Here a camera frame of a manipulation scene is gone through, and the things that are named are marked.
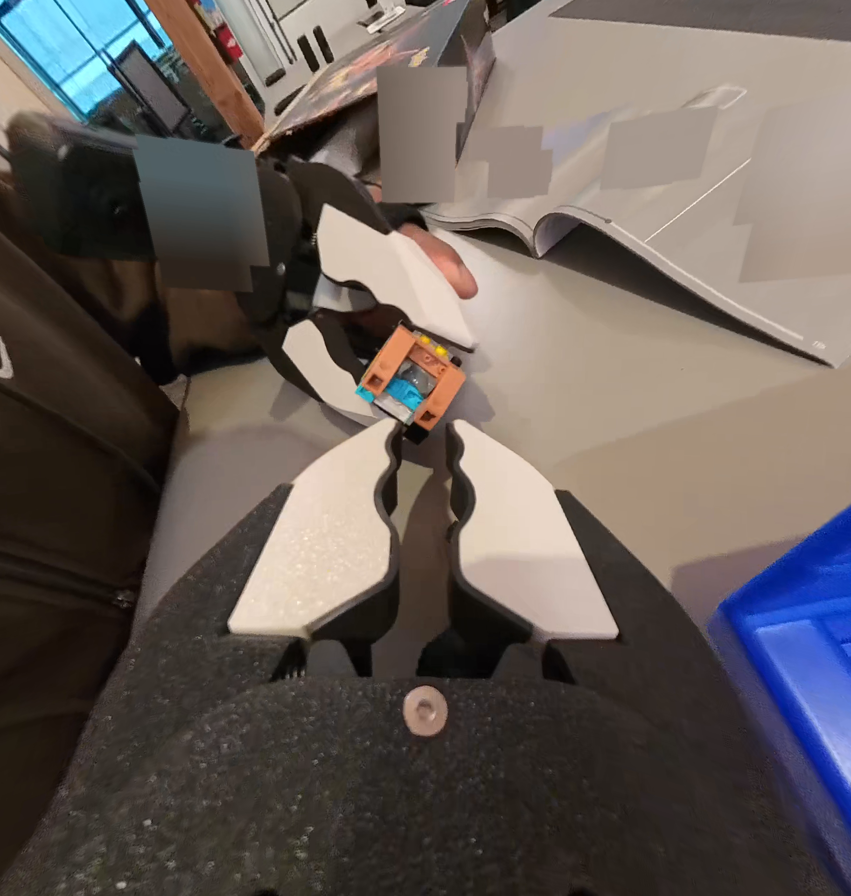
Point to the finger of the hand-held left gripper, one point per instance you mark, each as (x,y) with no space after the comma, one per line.
(383,259)
(306,364)

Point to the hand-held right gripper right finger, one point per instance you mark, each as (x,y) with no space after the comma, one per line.
(523,553)

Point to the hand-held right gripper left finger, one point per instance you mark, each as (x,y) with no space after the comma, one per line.
(320,546)

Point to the multicoloured toy brick model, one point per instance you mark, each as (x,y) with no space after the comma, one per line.
(397,353)

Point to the person's left forearm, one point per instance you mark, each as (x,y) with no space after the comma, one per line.
(201,318)

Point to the grey desk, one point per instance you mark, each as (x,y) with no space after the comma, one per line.
(607,420)

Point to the person's left hand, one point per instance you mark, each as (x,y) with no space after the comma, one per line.
(453,273)

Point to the printed cardboard toy box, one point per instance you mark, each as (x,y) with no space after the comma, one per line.
(327,84)

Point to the white cabinet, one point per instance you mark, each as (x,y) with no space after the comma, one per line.
(345,49)

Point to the red fire extinguisher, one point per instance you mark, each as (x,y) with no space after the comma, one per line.
(227,42)

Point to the black monitor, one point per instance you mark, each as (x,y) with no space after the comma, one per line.
(149,84)

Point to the open instruction booklet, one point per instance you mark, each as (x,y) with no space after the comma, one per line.
(642,224)

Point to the person's brown jacket torso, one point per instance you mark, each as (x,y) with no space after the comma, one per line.
(47,490)

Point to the blue plastic bin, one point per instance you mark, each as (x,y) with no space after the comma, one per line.
(817,665)

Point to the wooden post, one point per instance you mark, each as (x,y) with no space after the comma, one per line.
(201,63)

